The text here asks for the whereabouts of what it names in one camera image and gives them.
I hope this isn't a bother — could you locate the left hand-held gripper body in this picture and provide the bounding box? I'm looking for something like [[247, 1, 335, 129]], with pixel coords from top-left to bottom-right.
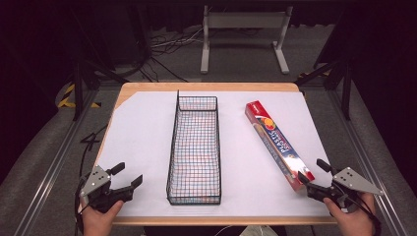
[[79, 164, 135, 214]]

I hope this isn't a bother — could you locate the black wire basket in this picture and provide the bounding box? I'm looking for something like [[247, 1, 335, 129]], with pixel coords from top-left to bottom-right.
[[165, 89, 222, 207]]

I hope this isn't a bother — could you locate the person's right hand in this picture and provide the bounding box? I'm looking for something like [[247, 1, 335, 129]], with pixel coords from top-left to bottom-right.
[[323, 192, 378, 236]]

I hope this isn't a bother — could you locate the aluminium floor rail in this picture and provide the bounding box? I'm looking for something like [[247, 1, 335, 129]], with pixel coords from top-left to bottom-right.
[[328, 88, 408, 236], [13, 88, 100, 236]]

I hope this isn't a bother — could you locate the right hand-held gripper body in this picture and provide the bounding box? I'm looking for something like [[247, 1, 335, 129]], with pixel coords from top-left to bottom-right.
[[306, 166, 385, 212]]

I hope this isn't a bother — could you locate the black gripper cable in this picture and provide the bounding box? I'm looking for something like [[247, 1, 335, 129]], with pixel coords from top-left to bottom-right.
[[330, 181, 384, 236], [74, 124, 109, 236]]

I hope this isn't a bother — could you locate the black tripod stand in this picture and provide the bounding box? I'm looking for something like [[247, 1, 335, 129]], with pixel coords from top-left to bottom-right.
[[70, 58, 130, 122], [294, 58, 354, 121]]

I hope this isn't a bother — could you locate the white paper sheet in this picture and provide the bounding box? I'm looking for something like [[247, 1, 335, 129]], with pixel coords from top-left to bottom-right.
[[96, 90, 332, 218]]

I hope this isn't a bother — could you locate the person's left hand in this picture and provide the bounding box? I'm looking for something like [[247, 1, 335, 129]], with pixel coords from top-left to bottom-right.
[[80, 200, 125, 236]]

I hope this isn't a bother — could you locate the bundle of floor cables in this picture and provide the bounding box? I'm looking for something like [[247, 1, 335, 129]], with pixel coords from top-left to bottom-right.
[[117, 26, 206, 84]]

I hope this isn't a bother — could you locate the white metal stand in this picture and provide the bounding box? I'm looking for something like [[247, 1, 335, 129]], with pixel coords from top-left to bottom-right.
[[200, 4, 294, 75]]

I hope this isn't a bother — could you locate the yellow and black hazard tape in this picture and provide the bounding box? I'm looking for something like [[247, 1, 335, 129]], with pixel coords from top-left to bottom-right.
[[57, 83, 101, 109]]

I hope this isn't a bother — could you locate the red and blue wrap box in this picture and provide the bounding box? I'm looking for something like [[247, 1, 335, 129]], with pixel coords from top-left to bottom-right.
[[244, 100, 316, 192]]

